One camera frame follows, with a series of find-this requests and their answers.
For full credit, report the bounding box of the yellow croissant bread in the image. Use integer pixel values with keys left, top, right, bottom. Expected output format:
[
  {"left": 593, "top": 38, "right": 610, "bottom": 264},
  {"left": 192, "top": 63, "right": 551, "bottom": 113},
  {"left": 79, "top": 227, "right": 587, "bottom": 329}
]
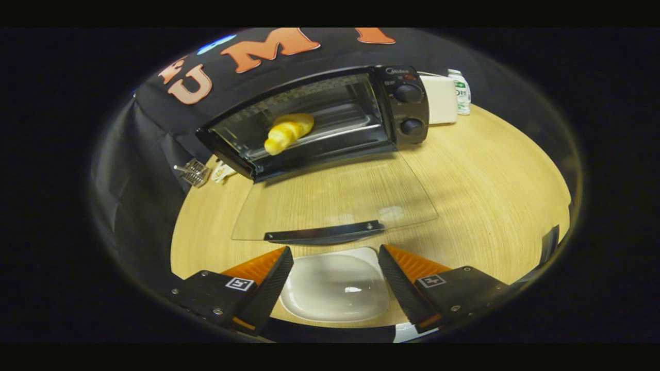
[{"left": 264, "top": 113, "right": 315, "bottom": 156}]

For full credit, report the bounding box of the white oval plate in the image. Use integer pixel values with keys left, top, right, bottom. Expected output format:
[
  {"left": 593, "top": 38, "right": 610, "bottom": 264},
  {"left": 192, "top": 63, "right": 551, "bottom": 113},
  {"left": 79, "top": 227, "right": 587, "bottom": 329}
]
[{"left": 280, "top": 247, "right": 391, "bottom": 323}]

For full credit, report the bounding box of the black toaster oven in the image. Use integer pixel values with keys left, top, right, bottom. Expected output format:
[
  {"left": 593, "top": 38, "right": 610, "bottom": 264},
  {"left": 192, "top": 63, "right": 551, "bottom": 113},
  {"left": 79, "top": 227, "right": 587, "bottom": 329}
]
[{"left": 196, "top": 64, "right": 439, "bottom": 245}]

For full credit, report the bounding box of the white bottle green label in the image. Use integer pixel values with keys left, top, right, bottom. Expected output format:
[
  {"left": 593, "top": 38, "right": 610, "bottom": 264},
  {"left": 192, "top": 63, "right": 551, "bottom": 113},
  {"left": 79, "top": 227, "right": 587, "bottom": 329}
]
[{"left": 448, "top": 69, "right": 472, "bottom": 115}]

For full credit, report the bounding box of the dark chair back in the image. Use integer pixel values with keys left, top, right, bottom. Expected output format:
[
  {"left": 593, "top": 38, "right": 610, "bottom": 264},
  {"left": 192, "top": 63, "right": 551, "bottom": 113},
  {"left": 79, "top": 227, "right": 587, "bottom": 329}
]
[{"left": 540, "top": 225, "right": 560, "bottom": 254}]

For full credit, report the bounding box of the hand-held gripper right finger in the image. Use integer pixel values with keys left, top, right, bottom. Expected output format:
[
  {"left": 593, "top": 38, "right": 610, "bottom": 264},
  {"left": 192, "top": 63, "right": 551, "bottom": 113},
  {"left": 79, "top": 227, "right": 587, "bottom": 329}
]
[{"left": 378, "top": 244, "right": 510, "bottom": 333}]

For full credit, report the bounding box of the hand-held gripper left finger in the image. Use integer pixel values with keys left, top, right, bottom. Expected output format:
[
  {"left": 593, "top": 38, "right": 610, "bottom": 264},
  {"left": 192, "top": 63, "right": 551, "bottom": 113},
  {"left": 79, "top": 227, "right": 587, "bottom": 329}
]
[{"left": 169, "top": 246, "right": 294, "bottom": 335}]

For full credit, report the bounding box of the small white box device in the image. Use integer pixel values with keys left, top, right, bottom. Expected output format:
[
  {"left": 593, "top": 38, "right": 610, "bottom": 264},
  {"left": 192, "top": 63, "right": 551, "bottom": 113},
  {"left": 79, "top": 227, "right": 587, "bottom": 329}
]
[{"left": 420, "top": 75, "right": 458, "bottom": 125}]

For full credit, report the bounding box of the metal wire rack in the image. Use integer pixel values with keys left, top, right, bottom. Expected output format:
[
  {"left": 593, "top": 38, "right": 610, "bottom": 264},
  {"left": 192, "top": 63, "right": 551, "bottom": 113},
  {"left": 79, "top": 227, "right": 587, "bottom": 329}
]
[{"left": 174, "top": 159, "right": 211, "bottom": 187}]

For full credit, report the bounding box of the small white perforated utensil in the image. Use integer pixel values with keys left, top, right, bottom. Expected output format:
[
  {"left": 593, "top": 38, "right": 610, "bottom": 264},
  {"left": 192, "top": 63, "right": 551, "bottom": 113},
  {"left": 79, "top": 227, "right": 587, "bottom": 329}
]
[{"left": 211, "top": 161, "right": 238, "bottom": 183}]

